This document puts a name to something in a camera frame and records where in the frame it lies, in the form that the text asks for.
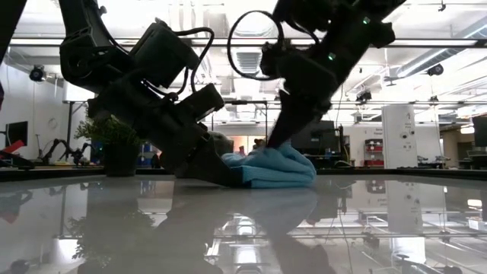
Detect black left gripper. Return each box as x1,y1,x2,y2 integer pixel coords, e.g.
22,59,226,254
87,72,245,189

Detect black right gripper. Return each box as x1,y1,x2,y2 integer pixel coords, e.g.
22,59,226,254
266,18,396,149

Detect blue microfiber towel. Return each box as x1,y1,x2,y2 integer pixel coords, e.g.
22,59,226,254
220,141,318,190

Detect black computer monitor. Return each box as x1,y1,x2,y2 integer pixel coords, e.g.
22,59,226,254
291,119,339,153
473,115,487,148

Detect blue storage crates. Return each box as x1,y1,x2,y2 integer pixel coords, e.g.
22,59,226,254
138,142,161,168

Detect red storage shelf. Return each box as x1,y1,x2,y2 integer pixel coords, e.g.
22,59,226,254
364,139,384,167

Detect small green potted plant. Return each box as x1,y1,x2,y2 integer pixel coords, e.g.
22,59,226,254
75,113,146,178

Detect white cabinet pillar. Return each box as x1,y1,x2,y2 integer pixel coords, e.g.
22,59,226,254
381,104,416,168

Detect white box light on stand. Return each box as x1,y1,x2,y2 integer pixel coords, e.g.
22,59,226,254
62,81,96,159

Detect overhead light bar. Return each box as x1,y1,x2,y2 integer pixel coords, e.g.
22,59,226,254
9,37,487,47

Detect red black background machine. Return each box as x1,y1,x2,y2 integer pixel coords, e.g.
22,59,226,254
0,139,36,170

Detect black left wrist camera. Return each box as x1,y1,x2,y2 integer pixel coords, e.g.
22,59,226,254
177,83,226,123

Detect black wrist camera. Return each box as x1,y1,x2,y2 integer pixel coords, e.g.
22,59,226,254
260,41,296,77
177,83,226,123

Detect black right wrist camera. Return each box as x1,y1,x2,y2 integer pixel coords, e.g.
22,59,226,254
260,41,296,77

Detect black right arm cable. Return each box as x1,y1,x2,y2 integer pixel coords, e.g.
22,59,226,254
227,10,320,82

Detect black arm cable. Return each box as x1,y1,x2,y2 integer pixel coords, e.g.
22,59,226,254
173,26,215,94
227,10,320,82

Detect silver ventilation duct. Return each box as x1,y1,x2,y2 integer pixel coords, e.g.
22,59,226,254
205,0,279,37

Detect black metal table frame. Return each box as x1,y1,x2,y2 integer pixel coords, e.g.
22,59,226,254
0,166,487,182

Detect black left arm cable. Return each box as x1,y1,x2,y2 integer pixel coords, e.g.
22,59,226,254
173,26,215,94

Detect black wall screen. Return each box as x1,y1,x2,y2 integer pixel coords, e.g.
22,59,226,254
5,120,29,148

